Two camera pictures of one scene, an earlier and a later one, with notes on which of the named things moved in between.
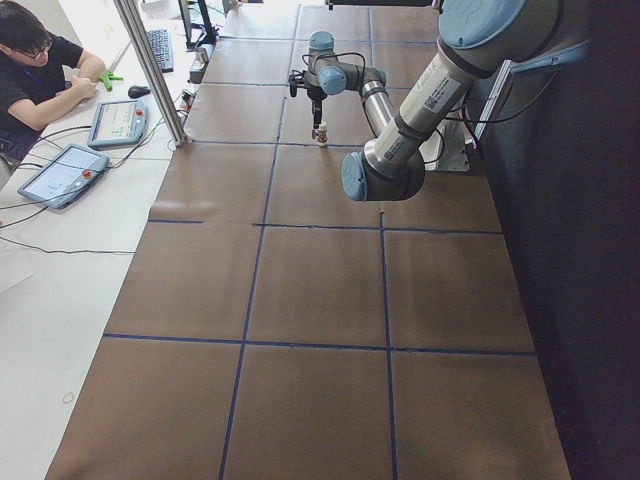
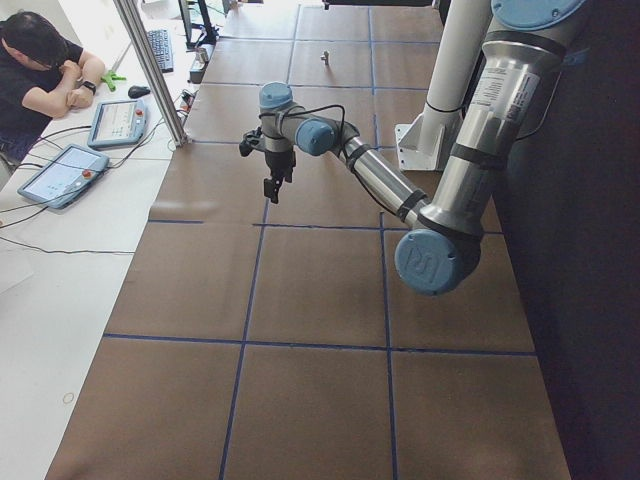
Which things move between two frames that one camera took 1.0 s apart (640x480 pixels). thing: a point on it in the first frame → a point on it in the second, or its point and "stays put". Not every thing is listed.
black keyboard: x=161 y=42 stays put
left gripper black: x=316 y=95 → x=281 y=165
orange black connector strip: x=189 y=100 stays put
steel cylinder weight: x=201 y=55 stays put
